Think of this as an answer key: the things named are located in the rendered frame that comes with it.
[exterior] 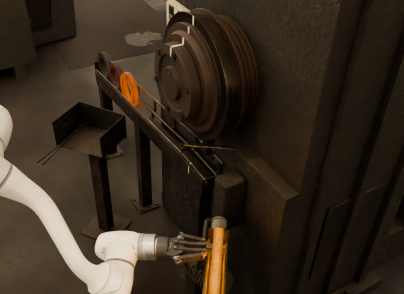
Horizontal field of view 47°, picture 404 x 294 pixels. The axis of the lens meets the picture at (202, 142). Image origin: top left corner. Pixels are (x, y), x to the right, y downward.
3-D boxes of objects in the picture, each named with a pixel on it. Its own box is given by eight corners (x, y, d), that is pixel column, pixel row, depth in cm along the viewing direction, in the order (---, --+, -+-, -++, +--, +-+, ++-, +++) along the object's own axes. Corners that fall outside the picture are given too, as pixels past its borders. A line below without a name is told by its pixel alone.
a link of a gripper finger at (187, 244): (174, 250, 160) (175, 247, 161) (207, 251, 159) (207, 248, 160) (174, 243, 158) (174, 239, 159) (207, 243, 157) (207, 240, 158)
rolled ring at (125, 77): (116, 74, 252) (122, 73, 253) (125, 107, 254) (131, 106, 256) (127, 71, 235) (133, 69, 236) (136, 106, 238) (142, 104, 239)
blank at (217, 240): (224, 218, 160) (214, 217, 160) (222, 250, 147) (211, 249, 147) (221, 251, 168) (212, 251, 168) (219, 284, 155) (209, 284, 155)
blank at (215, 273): (222, 249, 147) (211, 248, 147) (220, 287, 134) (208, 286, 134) (219, 284, 155) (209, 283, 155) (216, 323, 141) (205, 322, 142)
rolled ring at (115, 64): (117, 66, 247) (123, 65, 248) (106, 58, 261) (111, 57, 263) (122, 98, 255) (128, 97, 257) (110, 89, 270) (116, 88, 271)
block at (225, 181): (232, 211, 192) (237, 167, 178) (243, 223, 187) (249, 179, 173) (210, 220, 188) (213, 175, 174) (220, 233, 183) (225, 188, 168)
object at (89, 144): (94, 206, 270) (79, 101, 227) (133, 221, 261) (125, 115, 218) (72, 230, 255) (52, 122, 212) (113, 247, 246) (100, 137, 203)
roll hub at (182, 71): (165, 95, 185) (165, 29, 168) (201, 131, 166) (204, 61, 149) (153, 98, 182) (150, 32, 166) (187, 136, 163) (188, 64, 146)
